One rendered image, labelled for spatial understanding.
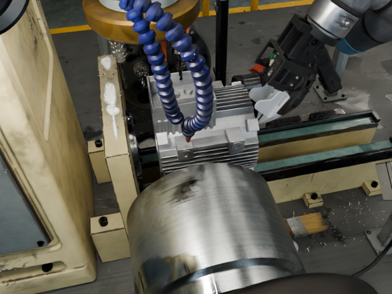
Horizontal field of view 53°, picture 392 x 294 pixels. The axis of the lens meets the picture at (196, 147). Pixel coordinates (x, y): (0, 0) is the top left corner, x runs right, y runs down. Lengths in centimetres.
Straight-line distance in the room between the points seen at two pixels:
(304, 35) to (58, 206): 49
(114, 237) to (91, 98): 61
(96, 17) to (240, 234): 36
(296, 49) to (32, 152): 44
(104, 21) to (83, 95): 78
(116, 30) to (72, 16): 308
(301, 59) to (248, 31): 94
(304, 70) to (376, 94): 72
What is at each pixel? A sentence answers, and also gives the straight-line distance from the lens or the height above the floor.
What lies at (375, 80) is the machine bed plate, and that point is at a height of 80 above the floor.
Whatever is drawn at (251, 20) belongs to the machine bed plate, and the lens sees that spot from 171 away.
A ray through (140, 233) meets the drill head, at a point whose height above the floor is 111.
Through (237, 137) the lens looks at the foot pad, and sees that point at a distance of 75.
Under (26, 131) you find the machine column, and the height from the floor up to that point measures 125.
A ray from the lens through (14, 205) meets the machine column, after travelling 68.
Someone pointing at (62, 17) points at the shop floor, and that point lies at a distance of 368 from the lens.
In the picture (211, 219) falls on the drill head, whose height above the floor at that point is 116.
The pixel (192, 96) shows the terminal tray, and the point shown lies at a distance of 76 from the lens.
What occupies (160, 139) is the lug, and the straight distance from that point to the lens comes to 74.
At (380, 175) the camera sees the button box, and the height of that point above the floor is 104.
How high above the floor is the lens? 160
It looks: 46 degrees down
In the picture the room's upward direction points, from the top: 2 degrees counter-clockwise
